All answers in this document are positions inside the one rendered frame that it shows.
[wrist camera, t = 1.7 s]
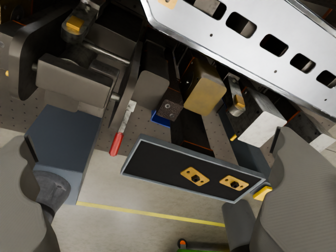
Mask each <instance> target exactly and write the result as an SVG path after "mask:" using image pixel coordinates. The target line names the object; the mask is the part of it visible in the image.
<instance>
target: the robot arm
mask: <svg viewBox="0 0 336 252"><path fill-rule="evenodd" d="M270 153H272V156H273V157H274V159H275V160H274V163H273V166H272V169H271V172H270V175H269V177H268V181H269V183H270V185H271V187H272V190H271V191H269V192H267V193H266V194H265V196H264V199H263V202H262V205H261V207H260V210H259V213H258V216H257V218H256V221H255V224H254V228H253V232H252V236H251V240H250V244H249V250H250V252H336V168H335V167H334V166H333V165H332V164H331V163H330V162H329V161H328V160H327V159H326V158H325V157H324V156H323V155H322V154H321V153H319V152H318V151H317V150H316V149H315V148H313V147H312V146H311V145H310V144H309V143H307V142H306V141H305V140H304V139H303V138H301V137H300V136H299V135H298V134H297V133H295V132H294V131H293V130H292V129H291V128H289V127H286V126H282V127H280V126H277V127H276V131H275V134H274V137H273V141H272V145H271V148H270ZM37 162H39V160H38V157H37V153H36V150H35V147H34V143H33V141H32V139H31V136H30V135H28V134H27V135H18V136H15V137H14V138H12V139H11V140H10V141H9V142H8V143H6V144H5V145H4V146H3V147H2V148H1V149H0V252H61V251H60V247H59V244H58V240H57V237H56V234H55V232H54V230H53V228H52V226H51V224H52V222H53V219H54V217H55V214H56V212H57V211H58V210H59V208H60V207H61V206H62V205H63V203H64V202H65V201H66V200H67V198H68V197H69V194H70V192H71V185H70V184H69V182H68V181H67V180H66V179H64V178H63V177H61V176H60V175H57V174H55V173H52V172H49V171H43V170H33V169H34V167H35V165H36V163H37Z"/></svg>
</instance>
